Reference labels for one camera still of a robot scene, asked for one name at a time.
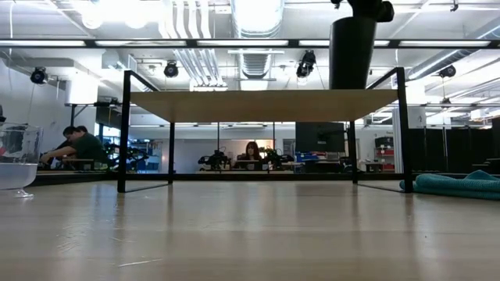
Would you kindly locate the wooden shelf with black frame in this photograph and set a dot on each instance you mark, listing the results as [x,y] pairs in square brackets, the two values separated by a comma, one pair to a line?
[254,105]

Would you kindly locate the tall black cup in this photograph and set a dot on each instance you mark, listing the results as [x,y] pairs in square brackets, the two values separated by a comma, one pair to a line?
[351,54]

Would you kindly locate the black monitor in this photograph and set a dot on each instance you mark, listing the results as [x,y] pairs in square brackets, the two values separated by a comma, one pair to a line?
[320,136]

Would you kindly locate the red storage rack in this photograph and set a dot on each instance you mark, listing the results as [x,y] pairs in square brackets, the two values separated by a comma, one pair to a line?
[384,154]

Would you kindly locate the white column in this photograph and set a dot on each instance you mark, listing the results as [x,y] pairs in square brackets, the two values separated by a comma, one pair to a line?
[416,117]

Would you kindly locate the person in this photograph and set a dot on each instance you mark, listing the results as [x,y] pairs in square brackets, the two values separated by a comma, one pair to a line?
[88,148]
[83,129]
[252,153]

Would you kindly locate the teal cloth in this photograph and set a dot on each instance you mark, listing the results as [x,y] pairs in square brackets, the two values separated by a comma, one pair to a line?
[461,187]

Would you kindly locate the white ceiling pipes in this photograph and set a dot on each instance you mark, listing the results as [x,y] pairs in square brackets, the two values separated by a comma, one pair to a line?
[195,58]

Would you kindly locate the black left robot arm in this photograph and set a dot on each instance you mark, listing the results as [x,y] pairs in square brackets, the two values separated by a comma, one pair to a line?
[2,114]

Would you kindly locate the black ceiling spotlight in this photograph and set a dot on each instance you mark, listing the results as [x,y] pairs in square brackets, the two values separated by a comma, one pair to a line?
[447,71]
[171,70]
[305,66]
[38,75]

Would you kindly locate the black rig frame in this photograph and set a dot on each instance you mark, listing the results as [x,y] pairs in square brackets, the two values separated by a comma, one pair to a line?
[191,43]

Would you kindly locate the silver ventilation duct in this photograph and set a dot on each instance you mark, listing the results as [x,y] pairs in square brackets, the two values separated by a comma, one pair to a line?
[256,23]

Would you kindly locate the clear glass mug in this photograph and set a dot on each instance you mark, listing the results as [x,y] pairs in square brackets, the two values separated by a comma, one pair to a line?
[19,171]

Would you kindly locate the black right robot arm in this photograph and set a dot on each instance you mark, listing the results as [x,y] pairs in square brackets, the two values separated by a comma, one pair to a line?
[371,8]

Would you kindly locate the black background robot arm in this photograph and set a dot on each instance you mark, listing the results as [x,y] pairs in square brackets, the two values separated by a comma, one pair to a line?
[278,158]
[215,160]
[131,158]

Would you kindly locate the black partition wall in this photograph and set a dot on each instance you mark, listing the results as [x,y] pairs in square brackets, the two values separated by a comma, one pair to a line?
[449,150]

